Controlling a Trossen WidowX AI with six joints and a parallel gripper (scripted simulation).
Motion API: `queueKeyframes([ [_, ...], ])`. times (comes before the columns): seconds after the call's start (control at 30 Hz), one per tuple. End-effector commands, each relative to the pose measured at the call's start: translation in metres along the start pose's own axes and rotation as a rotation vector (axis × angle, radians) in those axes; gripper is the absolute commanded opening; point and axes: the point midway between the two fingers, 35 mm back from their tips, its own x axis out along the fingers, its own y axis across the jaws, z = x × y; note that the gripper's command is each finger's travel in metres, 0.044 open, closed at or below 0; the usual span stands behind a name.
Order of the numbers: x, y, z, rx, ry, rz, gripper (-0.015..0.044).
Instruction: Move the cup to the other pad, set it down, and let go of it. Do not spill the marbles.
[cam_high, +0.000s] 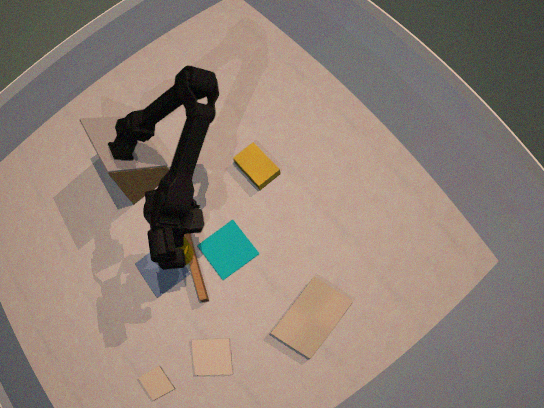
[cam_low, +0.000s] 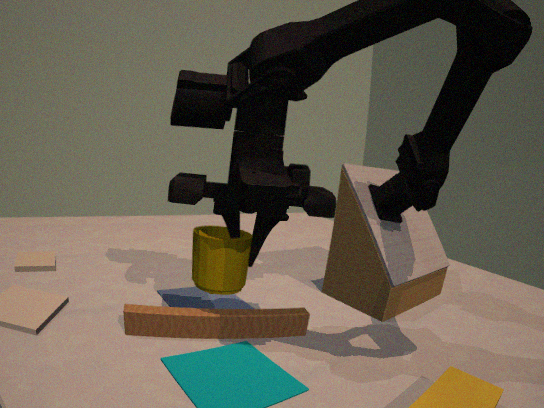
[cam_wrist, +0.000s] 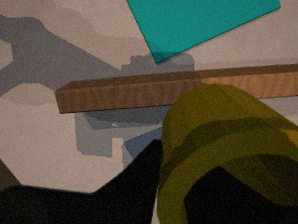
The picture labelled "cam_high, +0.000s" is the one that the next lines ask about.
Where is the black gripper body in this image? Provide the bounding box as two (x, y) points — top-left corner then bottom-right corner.
(158, 229), (186, 270)

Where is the olive yellow cup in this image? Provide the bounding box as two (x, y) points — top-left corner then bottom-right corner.
(178, 237), (194, 265)

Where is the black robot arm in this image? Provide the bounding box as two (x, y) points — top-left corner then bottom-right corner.
(108, 65), (219, 263)

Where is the brown wooden bar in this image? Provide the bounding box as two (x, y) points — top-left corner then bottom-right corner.
(184, 233), (209, 303)

